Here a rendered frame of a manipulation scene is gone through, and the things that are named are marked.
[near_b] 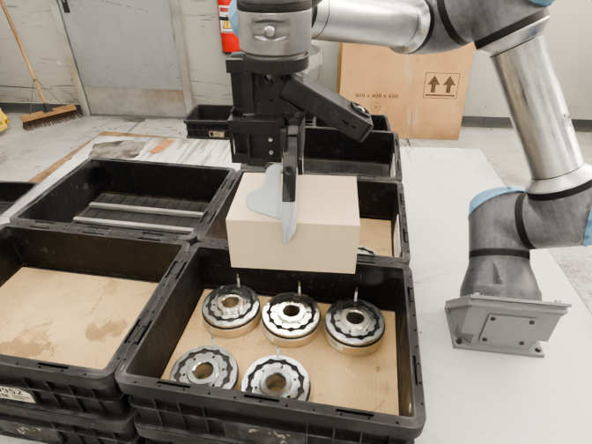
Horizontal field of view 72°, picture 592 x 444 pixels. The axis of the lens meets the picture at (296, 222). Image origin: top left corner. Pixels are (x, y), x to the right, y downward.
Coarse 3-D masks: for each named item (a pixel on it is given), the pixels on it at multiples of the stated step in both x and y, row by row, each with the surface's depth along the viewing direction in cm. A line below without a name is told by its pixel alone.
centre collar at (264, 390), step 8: (272, 368) 62; (280, 368) 62; (264, 376) 60; (288, 376) 60; (264, 384) 59; (288, 384) 59; (264, 392) 58; (272, 392) 58; (280, 392) 58; (288, 392) 59
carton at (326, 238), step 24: (240, 192) 54; (312, 192) 54; (336, 192) 54; (240, 216) 50; (264, 216) 50; (312, 216) 50; (336, 216) 50; (240, 240) 51; (264, 240) 51; (312, 240) 50; (336, 240) 50; (240, 264) 53; (264, 264) 53; (288, 264) 52; (312, 264) 52; (336, 264) 52
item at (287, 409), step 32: (192, 256) 73; (416, 320) 61; (128, 352) 56; (416, 352) 56; (128, 384) 52; (160, 384) 52; (192, 384) 52; (416, 384) 54; (288, 416) 50; (320, 416) 49; (352, 416) 49; (384, 416) 49; (416, 416) 49
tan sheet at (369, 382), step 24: (384, 312) 76; (192, 336) 71; (216, 336) 71; (264, 336) 71; (384, 336) 71; (240, 360) 67; (312, 360) 67; (336, 360) 67; (360, 360) 67; (384, 360) 67; (312, 384) 63; (336, 384) 63; (360, 384) 63; (384, 384) 63; (360, 408) 60; (384, 408) 60
